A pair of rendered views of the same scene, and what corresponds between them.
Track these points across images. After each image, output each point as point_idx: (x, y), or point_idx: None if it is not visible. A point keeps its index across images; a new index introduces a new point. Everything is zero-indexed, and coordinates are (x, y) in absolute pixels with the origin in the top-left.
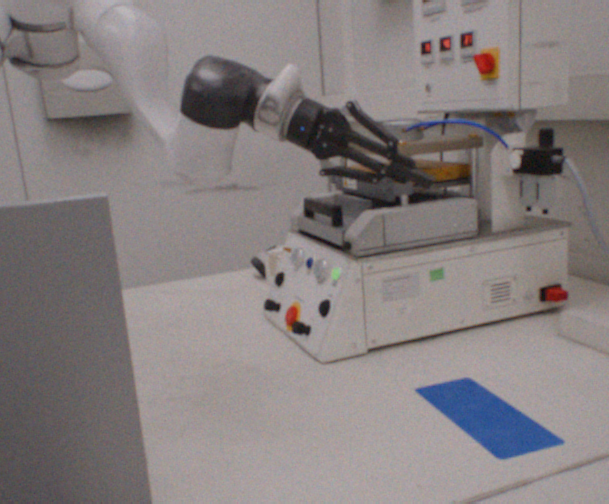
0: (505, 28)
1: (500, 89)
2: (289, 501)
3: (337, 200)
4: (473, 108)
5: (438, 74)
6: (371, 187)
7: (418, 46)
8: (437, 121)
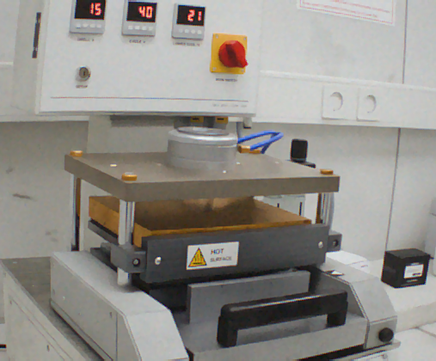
0: (257, 17)
1: (243, 88)
2: None
3: (205, 297)
4: (190, 110)
5: (111, 53)
6: (285, 250)
7: (62, 3)
8: (283, 134)
